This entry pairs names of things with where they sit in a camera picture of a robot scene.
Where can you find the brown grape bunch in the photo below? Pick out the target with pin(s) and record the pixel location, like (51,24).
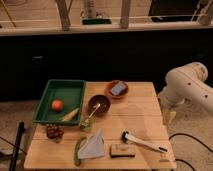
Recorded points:
(54,132)

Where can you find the yellow corn cob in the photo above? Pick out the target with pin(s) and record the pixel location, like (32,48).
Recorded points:
(70,115)

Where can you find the dark brown bowl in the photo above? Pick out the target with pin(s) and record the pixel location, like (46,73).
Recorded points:
(104,104)

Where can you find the green base stand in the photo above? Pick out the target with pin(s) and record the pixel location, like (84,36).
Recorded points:
(96,21)

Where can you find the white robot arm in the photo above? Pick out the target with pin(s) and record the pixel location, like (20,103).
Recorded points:
(185,82)

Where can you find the orange bowl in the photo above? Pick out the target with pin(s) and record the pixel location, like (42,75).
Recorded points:
(110,85)

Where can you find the wooden shelf frame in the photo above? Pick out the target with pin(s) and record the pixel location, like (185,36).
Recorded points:
(43,17)

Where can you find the green plastic tray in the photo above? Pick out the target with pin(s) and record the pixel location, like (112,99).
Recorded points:
(71,92)

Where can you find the wooden block eraser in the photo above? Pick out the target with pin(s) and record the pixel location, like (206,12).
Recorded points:
(121,150)

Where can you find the black pole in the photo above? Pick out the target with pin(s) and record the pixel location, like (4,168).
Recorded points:
(16,148)

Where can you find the grey folded cloth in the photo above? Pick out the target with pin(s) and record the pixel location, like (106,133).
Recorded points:
(93,148)

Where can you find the orange tomato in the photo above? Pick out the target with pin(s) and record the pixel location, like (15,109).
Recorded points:
(57,105)

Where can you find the metal spoon green handle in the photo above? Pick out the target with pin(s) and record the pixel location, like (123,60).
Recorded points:
(85,124)

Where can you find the blue sponge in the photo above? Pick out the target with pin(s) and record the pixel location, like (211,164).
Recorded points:
(118,88)

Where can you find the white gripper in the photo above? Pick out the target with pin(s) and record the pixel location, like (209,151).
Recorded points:
(168,99)

